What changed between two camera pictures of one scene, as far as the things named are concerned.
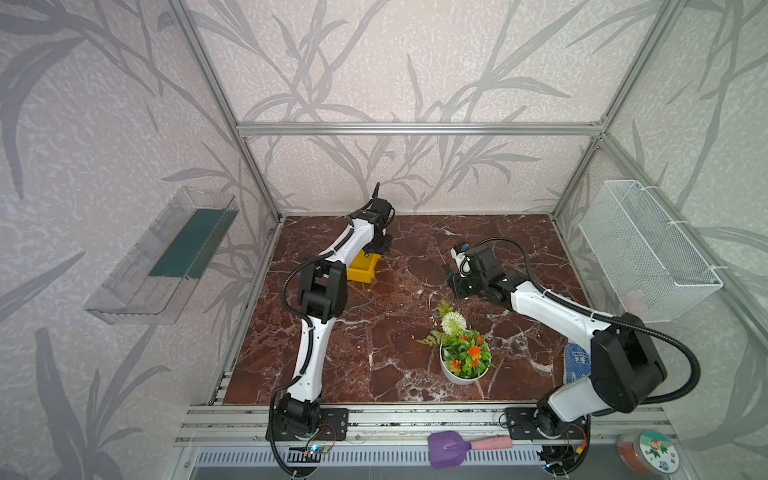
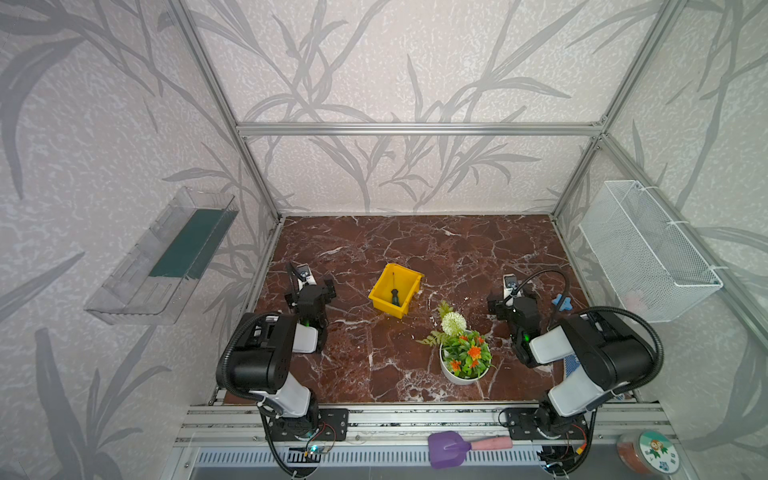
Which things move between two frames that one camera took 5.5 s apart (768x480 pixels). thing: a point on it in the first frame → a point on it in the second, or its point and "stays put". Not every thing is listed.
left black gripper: x=380 y=241 → x=305 y=291
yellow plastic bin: x=362 y=268 → x=394 y=289
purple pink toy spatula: x=448 y=448 stays put
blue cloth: x=577 y=363 stays put
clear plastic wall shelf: x=153 y=282 stays put
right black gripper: x=455 y=284 → x=507 y=305
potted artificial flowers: x=464 y=354 stays put
